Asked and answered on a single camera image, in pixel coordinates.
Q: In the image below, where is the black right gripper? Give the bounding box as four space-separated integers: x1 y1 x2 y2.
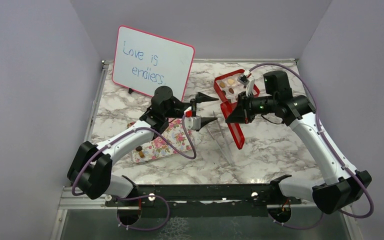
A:
226 90 277 124

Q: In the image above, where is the red tin lid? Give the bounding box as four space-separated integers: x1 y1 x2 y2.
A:
220 101 245 150

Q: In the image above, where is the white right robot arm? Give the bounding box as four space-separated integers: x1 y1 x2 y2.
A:
226 70 372 214

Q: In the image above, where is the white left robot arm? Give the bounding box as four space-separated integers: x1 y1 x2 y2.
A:
67 86 217 206

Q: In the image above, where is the dark round chocolate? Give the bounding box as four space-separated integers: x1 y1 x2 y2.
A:
135 146 143 152

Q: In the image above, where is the small brown square chocolate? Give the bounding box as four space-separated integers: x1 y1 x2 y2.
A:
138 151 145 158

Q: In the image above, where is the white paper cups liner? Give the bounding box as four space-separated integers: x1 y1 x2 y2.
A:
216 73 246 104

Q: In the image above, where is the red square tin box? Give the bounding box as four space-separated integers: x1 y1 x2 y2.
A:
213 69 247 104

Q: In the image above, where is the floral tray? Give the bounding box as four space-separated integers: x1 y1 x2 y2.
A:
128 118 193 164

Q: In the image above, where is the pink framed whiteboard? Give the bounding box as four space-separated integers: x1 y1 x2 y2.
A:
111 25 196 100

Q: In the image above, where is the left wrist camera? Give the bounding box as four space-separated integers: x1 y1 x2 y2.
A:
182 110 202 132

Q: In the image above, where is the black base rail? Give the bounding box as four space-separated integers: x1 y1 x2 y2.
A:
105 183 302 218

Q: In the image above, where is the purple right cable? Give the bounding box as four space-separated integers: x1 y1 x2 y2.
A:
248 62 376 220

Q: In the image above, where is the purple cable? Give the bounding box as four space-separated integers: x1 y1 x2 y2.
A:
71 114 198 197
248 62 376 220

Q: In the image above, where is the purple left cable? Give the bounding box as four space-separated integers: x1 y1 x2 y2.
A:
71 114 198 197

